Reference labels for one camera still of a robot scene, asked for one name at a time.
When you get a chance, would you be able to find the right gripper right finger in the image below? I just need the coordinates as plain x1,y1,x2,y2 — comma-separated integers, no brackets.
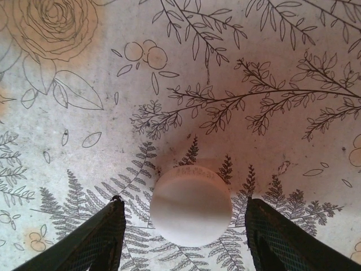
244,196,361,271

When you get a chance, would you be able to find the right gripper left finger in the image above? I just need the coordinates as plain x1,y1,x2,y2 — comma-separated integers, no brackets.
12,195,127,271

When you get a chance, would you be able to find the plain white bottle cap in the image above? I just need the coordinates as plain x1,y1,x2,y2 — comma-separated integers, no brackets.
149,166,232,247

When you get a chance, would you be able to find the floral print tablecloth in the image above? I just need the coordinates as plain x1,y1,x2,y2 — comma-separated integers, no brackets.
0,0,361,271

